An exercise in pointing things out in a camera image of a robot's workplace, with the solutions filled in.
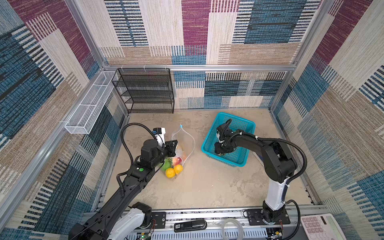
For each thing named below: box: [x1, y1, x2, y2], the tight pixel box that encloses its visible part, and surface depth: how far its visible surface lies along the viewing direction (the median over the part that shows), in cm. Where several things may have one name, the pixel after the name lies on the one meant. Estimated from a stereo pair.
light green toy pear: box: [161, 157, 172, 172], surface depth 87 cm
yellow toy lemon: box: [174, 164, 184, 175], surface depth 88 cm
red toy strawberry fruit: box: [172, 157, 183, 166], surface depth 86 cm
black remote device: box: [174, 219, 208, 233], surface depth 71 cm
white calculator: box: [300, 213, 347, 240], surface depth 71 cm
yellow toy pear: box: [165, 167, 176, 178], surface depth 87 cm
